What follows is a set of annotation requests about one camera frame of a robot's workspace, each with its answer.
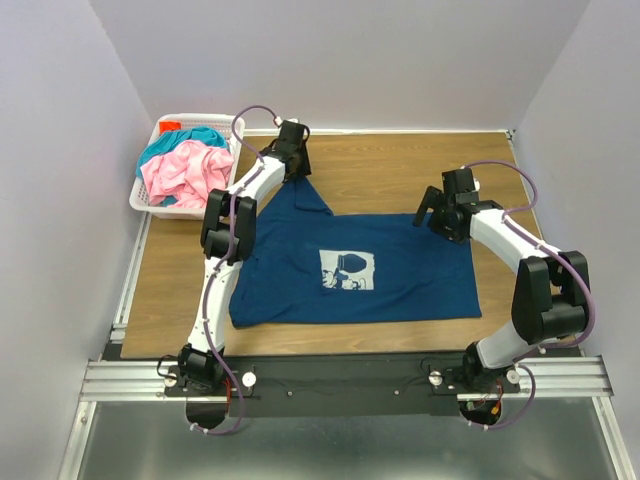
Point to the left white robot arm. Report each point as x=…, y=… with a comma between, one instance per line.
x=227, y=239

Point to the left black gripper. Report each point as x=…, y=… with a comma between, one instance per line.
x=303, y=169

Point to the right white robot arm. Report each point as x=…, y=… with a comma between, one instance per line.
x=552, y=305

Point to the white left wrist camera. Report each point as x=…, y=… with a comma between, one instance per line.
x=279, y=121

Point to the dark blue t shirt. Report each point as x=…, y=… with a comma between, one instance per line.
x=311, y=266

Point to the aluminium frame rail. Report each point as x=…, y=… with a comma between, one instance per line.
x=137, y=381

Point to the teal t shirt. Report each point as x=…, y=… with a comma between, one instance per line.
x=169, y=140

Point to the orange cloth in basket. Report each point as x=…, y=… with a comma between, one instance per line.
x=168, y=126

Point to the pink t shirt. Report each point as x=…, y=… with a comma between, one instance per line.
x=184, y=177

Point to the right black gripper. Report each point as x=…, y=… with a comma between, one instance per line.
x=430, y=200

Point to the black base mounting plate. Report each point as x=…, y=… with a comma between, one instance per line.
x=436, y=383

